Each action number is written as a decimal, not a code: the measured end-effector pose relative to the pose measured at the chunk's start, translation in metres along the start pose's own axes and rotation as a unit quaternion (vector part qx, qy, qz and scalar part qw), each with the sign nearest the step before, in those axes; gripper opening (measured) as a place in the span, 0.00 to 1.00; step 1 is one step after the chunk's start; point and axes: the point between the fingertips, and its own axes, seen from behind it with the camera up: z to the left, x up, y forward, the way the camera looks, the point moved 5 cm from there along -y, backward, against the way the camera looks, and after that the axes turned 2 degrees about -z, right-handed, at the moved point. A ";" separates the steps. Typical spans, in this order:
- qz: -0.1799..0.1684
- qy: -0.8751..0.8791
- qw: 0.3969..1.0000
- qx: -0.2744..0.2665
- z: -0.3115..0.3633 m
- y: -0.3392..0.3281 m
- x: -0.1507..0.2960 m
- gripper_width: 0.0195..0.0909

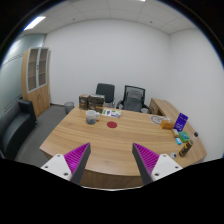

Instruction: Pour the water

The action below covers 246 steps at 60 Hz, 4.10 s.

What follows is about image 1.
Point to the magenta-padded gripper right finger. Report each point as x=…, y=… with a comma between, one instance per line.
x=148, y=157

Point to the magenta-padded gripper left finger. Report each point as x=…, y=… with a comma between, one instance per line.
x=76, y=157

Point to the clear black-capped drink bottle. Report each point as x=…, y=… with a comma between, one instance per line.
x=185, y=149

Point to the small white round object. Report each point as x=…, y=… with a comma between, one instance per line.
x=173, y=155

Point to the small blue packet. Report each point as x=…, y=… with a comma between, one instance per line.
x=178, y=141

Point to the orange wooden box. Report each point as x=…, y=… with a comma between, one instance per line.
x=166, y=124

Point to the white and grey mug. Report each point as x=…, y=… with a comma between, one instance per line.
x=91, y=118

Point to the purple standing card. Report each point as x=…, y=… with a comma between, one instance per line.
x=181, y=121

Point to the flat round red coaster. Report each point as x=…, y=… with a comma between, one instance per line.
x=112, y=125

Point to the grey waste bin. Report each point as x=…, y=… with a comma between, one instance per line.
x=69, y=107

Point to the wooden side desk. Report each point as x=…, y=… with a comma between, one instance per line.
x=163, y=107

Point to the tall dark brown carton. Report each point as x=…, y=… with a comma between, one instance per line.
x=83, y=101

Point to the white green printed leaflet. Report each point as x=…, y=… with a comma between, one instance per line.
x=111, y=113

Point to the grey mesh office chair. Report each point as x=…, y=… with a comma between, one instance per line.
x=133, y=100

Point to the black leather sofa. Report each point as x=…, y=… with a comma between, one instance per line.
x=13, y=128

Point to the wooden glass-door cabinet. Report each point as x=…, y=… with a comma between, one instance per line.
x=38, y=96

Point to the black office chair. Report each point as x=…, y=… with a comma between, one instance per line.
x=105, y=90

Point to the rectangular ceiling light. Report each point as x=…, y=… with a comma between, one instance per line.
x=34, y=23

